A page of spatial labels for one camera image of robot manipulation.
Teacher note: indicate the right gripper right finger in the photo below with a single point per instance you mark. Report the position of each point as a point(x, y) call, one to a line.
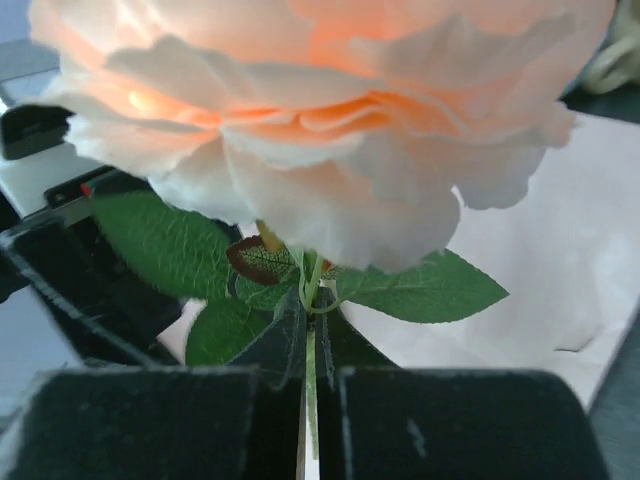
point(380, 421)

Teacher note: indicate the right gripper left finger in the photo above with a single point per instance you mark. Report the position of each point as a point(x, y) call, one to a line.
point(60, 420)

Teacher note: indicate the peach rose stem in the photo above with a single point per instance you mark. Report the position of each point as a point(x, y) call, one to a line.
point(344, 158)

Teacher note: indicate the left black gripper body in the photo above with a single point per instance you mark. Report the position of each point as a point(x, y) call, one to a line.
point(131, 279)

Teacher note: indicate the beige ribbon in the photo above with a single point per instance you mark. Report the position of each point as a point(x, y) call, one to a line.
point(618, 63)

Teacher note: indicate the pink wrapping paper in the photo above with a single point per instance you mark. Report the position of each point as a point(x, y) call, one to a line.
point(568, 254)

